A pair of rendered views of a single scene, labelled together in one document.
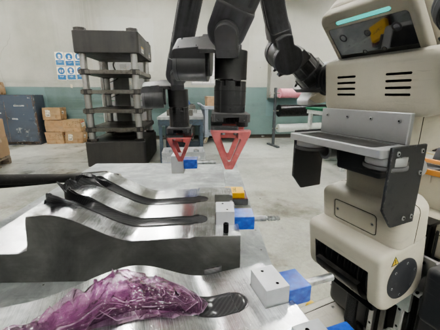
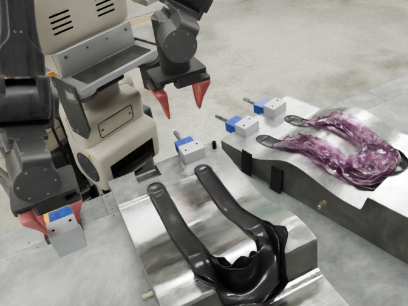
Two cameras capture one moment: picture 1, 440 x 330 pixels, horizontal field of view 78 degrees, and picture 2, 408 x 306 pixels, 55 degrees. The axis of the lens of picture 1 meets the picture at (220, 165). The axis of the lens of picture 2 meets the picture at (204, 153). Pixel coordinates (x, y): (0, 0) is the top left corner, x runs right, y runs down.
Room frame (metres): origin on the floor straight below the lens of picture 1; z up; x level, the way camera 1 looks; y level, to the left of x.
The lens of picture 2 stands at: (0.69, 0.65, 1.44)
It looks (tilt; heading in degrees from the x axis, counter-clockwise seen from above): 39 degrees down; 252
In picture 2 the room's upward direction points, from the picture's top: 9 degrees counter-clockwise
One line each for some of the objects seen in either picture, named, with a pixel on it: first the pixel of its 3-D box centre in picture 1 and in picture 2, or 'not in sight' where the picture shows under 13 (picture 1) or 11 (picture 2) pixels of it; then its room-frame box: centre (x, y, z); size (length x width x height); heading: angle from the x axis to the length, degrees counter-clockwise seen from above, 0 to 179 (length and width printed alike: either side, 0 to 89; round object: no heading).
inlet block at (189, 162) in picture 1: (194, 162); (62, 217); (0.79, 0.08, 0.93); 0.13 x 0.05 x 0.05; 91
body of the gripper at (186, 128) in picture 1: (179, 119); (38, 178); (0.79, 0.12, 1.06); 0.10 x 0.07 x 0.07; 2
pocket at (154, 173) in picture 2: (223, 205); (149, 179); (0.61, -0.01, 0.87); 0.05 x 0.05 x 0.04; 2
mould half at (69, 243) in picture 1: (124, 217); (213, 243); (0.56, 0.22, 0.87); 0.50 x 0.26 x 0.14; 92
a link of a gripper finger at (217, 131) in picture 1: (229, 142); (189, 89); (0.48, -0.02, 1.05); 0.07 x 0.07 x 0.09; 1
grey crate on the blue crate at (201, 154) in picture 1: (183, 154); not in sight; (3.81, 0.52, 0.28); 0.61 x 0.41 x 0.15; 95
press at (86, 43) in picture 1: (124, 99); not in sight; (4.98, 1.73, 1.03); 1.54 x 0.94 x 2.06; 5
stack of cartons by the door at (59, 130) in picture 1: (65, 125); not in sight; (6.43, 3.66, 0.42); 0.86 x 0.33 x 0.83; 95
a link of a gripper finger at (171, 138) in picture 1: (180, 145); (62, 206); (0.78, 0.12, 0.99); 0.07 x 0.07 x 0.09; 2
